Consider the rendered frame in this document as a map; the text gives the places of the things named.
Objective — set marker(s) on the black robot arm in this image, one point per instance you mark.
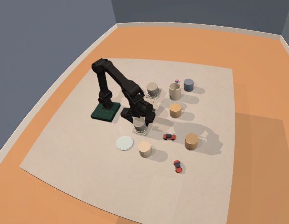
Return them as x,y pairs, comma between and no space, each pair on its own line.
129,87

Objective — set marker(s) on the red toy car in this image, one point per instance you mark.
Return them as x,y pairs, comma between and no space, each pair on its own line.
177,166
169,137

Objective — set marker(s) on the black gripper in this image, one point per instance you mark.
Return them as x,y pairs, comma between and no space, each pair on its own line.
128,113

